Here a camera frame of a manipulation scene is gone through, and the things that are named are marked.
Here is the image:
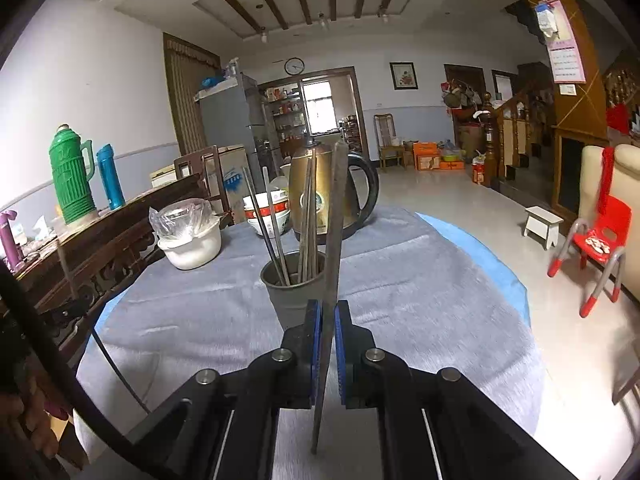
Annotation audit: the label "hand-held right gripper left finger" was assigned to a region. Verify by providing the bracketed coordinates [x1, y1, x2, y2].
[85, 299, 322, 480]

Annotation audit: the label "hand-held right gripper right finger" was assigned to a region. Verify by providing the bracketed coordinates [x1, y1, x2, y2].
[334, 300, 581, 480]

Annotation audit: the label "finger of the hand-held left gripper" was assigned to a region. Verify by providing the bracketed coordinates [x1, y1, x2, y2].
[44, 300, 96, 333]

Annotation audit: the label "dark chopstick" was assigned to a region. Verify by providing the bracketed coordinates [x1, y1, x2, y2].
[310, 140, 349, 456]
[242, 166, 290, 286]
[55, 237, 81, 308]
[91, 329, 150, 412]

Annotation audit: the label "grey utensil holder cup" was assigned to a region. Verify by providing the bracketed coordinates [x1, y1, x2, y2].
[260, 250, 328, 333]

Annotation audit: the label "brown chopstick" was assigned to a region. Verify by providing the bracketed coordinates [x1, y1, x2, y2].
[262, 166, 292, 286]

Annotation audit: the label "person's left hand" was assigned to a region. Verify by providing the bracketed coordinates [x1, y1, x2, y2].
[0, 392, 68, 461]

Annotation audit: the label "carved wooden sideboard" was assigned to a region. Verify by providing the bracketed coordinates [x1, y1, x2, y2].
[0, 172, 236, 366]

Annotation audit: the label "purple bottle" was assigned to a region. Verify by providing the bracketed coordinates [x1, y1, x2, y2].
[0, 211, 23, 268]

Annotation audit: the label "red patterned white bowl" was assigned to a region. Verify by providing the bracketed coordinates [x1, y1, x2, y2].
[248, 212, 291, 239]
[243, 192, 291, 221]

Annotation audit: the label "green thermos flask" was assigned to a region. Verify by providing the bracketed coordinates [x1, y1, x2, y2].
[48, 123, 98, 225]

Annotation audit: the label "white plastic bowl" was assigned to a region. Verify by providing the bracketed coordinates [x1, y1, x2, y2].
[157, 220, 222, 271]

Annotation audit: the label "blue thermos flask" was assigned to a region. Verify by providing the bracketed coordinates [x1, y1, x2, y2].
[96, 144, 127, 211]

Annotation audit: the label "gold electric kettle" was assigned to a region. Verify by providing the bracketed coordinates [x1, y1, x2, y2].
[289, 137, 380, 243]

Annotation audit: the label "blue table cover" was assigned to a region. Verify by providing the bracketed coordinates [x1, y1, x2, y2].
[90, 211, 532, 341]

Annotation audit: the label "white chest freezer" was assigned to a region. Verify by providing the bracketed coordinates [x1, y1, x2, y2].
[217, 145, 251, 211]

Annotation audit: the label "orange cardboard box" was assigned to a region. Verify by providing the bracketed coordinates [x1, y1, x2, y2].
[412, 141, 442, 171]

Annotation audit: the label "kitchen shelf with bottles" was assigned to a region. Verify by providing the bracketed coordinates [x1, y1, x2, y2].
[265, 85, 306, 158]

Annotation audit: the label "kitchen window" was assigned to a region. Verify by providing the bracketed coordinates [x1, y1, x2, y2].
[302, 80, 335, 133]

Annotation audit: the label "white step stool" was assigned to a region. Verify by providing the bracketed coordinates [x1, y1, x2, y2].
[524, 206, 565, 250]

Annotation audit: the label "brown curtain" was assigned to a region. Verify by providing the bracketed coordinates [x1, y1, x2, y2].
[163, 33, 222, 156]

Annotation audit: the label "grey refrigerator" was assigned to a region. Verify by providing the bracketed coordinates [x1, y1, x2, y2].
[195, 75, 281, 181]

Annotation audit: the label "wooden stair railing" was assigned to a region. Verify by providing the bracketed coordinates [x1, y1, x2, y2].
[480, 85, 556, 191]

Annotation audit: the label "red child chair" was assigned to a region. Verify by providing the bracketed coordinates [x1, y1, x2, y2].
[547, 195, 633, 318]

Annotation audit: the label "dark wooden door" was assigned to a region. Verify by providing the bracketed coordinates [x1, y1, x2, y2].
[444, 64, 488, 111]

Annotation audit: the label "red hanging tassel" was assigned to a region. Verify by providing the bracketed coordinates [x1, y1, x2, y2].
[597, 146, 619, 233]

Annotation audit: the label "red hanging decoration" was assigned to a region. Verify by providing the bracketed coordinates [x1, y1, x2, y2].
[606, 102, 632, 134]

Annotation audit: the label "hanging white plastic bags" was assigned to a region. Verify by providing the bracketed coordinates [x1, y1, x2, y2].
[534, 0, 558, 38]

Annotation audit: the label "black cable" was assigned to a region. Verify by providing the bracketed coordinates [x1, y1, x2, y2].
[0, 260, 176, 480]

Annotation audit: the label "hanging bags on wall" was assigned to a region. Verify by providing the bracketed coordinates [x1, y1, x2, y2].
[440, 80, 483, 109]

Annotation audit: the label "framed wall picture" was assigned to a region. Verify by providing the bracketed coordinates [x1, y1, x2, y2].
[390, 62, 418, 91]

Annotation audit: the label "pink wall calendar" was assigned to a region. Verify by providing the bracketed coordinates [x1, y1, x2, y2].
[545, 0, 587, 84]

